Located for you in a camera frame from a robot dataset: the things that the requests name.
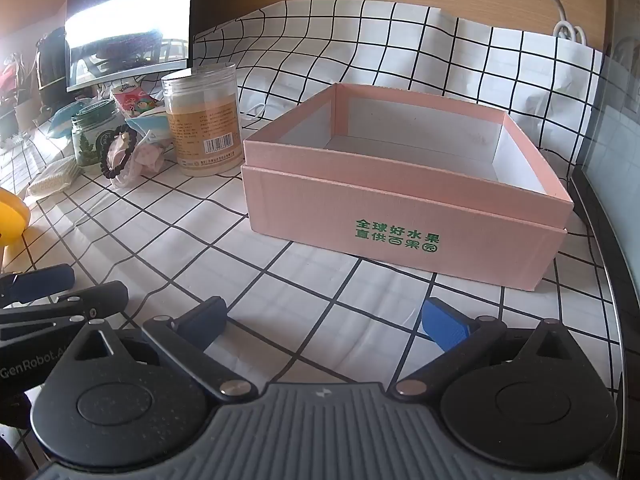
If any pink cardboard box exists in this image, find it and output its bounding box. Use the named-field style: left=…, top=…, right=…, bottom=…
left=241, top=82, right=575, bottom=292

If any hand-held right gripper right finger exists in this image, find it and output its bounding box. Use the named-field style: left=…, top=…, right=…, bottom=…
left=394, top=298, right=583, bottom=404

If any green glass jar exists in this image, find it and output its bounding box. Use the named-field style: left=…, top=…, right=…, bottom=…
left=71, top=99, right=126, bottom=175

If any computer monitor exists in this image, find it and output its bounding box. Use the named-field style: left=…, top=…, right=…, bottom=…
left=65, top=0, right=195, bottom=93

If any yellow plush toy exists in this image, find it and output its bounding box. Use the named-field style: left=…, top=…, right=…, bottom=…
left=0, top=187, right=31, bottom=246

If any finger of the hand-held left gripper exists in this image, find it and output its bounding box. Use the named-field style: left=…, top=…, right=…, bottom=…
left=0, top=265, right=76, bottom=307
left=0, top=281, right=129, bottom=343

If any blue cloth pouch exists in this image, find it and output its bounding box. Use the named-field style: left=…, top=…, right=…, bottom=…
left=50, top=100, right=87, bottom=137

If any white woven pad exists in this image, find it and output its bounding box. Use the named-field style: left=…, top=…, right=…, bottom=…
left=26, top=156, right=83, bottom=196

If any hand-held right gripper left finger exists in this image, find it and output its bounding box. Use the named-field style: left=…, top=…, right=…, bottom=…
left=75, top=296, right=255, bottom=404

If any blue face mask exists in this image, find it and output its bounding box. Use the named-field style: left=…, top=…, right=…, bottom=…
left=125, top=110, right=173, bottom=146

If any clear plastic jar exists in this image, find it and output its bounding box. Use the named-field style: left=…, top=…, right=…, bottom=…
left=161, top=63, right=243, bottom=177

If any pink cloth item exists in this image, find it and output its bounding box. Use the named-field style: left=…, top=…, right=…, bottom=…
left=112, top=135, right=176, bottom=188

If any white cable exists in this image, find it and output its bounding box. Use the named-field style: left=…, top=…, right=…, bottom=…
left=522, top=0, right=588, bottom=43

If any white grid tablecloth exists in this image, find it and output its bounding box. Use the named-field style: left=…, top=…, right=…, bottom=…
left=0, top=0, right=626, bottom=480

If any colourful tissue packet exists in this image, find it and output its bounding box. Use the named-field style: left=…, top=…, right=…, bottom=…
left=112, top=86, right=166, bottom=121

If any dark beaded bracelet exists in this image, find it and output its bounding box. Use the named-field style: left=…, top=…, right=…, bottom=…
left=98, top=127, right=138, bottom=179

